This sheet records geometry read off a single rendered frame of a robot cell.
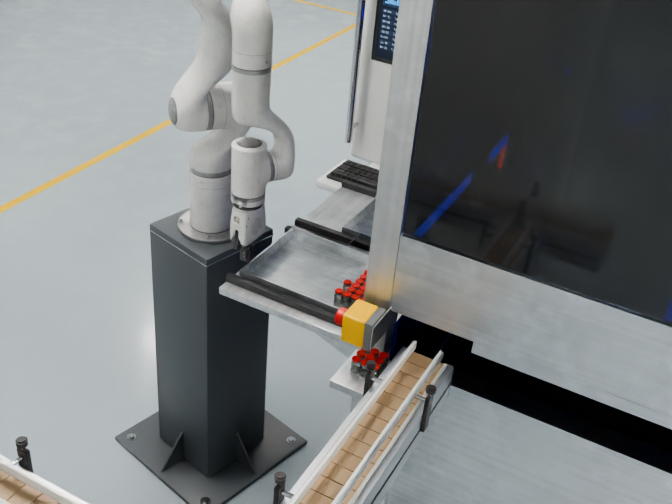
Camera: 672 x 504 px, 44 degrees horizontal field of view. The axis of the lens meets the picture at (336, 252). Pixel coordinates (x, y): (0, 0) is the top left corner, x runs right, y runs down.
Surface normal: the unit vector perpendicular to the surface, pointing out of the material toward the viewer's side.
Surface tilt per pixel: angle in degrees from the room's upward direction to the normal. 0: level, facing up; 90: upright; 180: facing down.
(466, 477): 90
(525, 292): 90
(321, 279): 0
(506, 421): 90
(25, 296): 0
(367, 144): 90
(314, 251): 0
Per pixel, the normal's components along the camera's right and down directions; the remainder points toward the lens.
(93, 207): 0.08, -0.84
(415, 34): -0.48, 0.44
